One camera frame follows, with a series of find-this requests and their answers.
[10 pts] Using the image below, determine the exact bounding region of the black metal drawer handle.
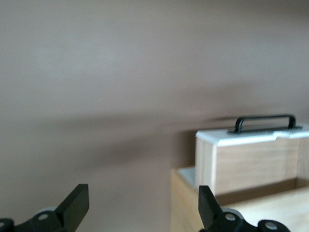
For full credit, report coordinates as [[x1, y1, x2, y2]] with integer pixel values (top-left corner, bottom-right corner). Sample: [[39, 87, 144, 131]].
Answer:
[[226, 114, 297, 135]]

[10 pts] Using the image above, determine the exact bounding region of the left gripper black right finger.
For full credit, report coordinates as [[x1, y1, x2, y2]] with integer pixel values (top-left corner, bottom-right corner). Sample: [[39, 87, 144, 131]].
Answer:
[[198, 185, 291, 232]]

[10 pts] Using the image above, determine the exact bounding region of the wooden drawer with white front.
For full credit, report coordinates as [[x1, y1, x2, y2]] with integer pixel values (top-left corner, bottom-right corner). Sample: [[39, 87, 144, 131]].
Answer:
[[195, 125, 309, 197]]

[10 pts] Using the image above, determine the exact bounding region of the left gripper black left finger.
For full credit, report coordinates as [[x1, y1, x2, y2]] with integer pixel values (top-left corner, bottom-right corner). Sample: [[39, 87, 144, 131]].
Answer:
[[0, 183, 90, 232]]

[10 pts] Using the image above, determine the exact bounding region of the light wooden drawer cabinet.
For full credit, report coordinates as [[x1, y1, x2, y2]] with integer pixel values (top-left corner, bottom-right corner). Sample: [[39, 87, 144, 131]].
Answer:
[[169, 167, 309, 232]]

